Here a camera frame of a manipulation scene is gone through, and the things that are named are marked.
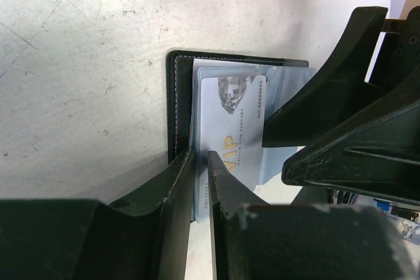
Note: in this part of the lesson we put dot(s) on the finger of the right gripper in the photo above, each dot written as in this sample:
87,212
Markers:
376,155

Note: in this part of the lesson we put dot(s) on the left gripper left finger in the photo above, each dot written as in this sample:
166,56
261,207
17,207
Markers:
143,235

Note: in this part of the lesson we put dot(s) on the white VIP credit card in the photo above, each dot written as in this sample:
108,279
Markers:
231,123

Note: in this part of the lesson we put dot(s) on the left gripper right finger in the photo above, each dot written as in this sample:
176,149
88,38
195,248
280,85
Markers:
252,239

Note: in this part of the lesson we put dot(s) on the black leather card holder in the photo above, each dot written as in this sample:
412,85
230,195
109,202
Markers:
184,72

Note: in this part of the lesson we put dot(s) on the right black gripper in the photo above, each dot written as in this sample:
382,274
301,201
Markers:
338,89

